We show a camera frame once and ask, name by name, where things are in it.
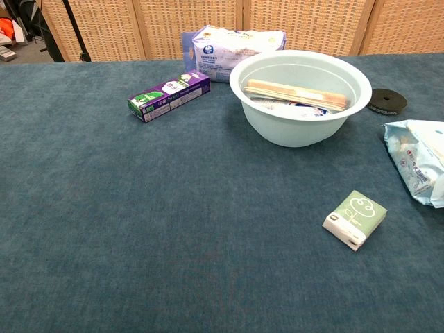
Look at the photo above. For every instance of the pink toothbrush case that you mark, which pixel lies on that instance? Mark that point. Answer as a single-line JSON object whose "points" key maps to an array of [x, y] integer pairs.
{"points": [[295, 93]]}

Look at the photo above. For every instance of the blue white toothpaste tube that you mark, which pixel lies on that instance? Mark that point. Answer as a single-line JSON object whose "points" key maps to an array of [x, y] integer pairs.
{"points": [[312, 111]]}

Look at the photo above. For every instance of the light blue plastic basin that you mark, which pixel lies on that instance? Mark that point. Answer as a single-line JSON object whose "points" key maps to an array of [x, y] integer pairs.
{"points": [[295, 132]]}

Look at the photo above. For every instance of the purple green toothpaste box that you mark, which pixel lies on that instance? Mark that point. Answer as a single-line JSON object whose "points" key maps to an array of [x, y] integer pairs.
{"points": [[166, 97]]}

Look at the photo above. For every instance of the purple white tissue pack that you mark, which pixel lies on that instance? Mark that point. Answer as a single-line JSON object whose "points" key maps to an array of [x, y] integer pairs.
{"points": [[215, 52]]}

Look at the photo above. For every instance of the green white pocket tissue pack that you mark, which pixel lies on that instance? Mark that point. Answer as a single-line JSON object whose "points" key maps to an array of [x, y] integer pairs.
{"points": [[357, 215]]}

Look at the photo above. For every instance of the black round disc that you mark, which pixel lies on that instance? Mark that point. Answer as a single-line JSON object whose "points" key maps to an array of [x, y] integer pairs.
{"points": [[388, 100]]}

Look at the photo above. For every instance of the wicker folding screen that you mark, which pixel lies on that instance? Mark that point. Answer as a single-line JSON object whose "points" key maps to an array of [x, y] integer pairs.
{"points": [[347, 24]]}

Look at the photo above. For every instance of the light blue wet wipes pack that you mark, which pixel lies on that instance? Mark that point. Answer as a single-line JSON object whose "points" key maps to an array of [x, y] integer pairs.
{"points": [[416, 163]]}

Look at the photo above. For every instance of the black tripod stand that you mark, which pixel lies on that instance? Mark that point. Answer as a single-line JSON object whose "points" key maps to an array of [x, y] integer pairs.
{"points": [[74, 27]]}

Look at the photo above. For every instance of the orange white bag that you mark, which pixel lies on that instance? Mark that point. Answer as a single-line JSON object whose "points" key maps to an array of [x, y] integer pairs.
{"points": [[8, 29]]}

